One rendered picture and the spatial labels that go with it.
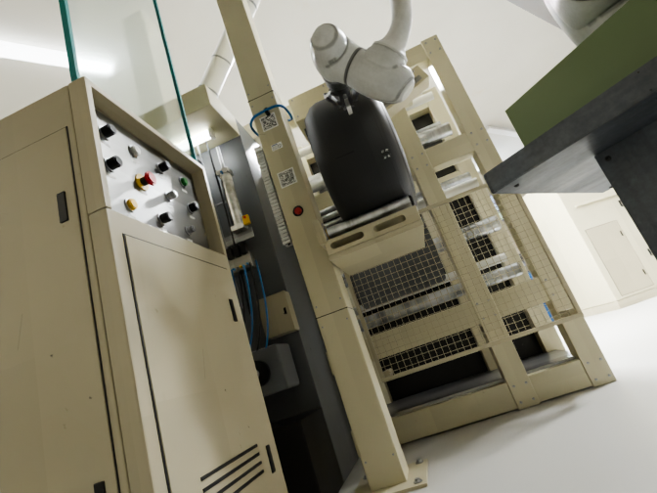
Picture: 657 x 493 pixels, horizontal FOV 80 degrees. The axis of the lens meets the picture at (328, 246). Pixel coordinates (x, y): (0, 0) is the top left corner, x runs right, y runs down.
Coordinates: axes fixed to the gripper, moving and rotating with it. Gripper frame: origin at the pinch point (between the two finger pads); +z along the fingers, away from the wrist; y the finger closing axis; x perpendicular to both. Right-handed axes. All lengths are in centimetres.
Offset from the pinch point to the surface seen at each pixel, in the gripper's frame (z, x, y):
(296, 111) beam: 56, -37, 24
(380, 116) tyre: 3.8, 6.7, -9.4
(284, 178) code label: 23.9, 6.0, 35.5
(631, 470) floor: -27, 122, -28
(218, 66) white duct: 66, -87, 58
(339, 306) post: 16, 64, 30
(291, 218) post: 21.4, 24.1, 37.6
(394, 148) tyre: 5.2, 18.9, -9.8
